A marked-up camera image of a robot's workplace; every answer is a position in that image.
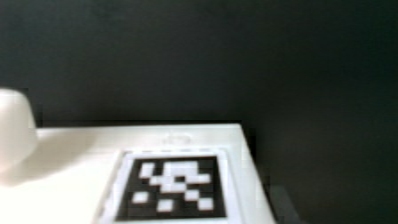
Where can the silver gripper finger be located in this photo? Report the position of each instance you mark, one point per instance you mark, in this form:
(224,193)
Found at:
(17,132)

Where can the white front drawer tray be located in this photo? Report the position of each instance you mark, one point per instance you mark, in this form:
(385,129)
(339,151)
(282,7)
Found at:
(135,175)

